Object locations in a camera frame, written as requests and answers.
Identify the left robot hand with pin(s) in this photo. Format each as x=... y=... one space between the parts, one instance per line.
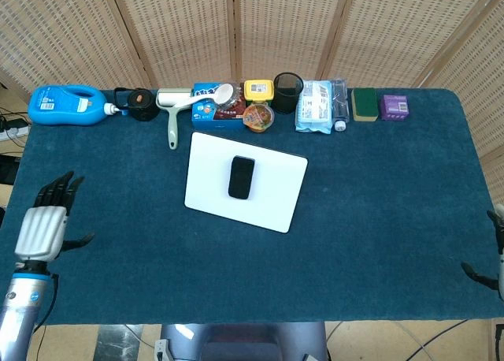
x=41 y=231

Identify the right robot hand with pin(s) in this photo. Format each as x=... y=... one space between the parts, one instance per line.
x=501 y=258

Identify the black felt blue-backed eraser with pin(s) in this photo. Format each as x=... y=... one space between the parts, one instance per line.
x=241 y=177

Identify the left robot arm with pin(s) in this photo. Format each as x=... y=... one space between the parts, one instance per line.
x=19 y=310

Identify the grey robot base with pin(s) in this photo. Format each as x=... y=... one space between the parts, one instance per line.
x=240 y=343

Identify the white power strip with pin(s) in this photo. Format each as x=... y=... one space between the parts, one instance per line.
x=13 y=132

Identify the blue detergent bottle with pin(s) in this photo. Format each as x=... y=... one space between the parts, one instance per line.
x=63 y=106

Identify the black round container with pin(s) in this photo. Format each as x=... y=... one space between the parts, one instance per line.
x=143 y=105

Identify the green lint roller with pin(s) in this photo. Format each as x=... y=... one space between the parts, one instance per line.
x=172 y=128

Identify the purple small box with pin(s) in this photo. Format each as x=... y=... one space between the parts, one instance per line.
x=394 y=106

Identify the blue cookie box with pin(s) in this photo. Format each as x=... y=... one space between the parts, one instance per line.
x=202 y=114

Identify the green and yellow sponge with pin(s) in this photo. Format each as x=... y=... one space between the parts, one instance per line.
x=364 y=103

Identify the blue tablecloth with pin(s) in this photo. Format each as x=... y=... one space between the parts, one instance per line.
x=252 y=274

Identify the clear plastic bottle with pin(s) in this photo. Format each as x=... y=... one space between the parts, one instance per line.
x=340 y=109

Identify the red snack packet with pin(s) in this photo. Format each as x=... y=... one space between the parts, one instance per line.
x=230 y=110

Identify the white plastic spoon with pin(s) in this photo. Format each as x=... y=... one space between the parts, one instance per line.
x=222 y=94

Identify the blue wet wipes pack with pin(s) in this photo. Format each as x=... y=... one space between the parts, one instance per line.
x=313 y=112

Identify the orange sealed food cup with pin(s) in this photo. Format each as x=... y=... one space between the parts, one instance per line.
x=258 y=116

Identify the woven folding screen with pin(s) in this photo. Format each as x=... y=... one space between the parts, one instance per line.
x=197 y=30

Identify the yellow lidded container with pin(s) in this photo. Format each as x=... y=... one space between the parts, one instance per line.
x=258 y=89

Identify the black mesh pen holder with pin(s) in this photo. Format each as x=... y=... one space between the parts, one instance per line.
x=287 y=99

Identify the white board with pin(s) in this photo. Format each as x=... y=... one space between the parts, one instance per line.
x=275 y=187

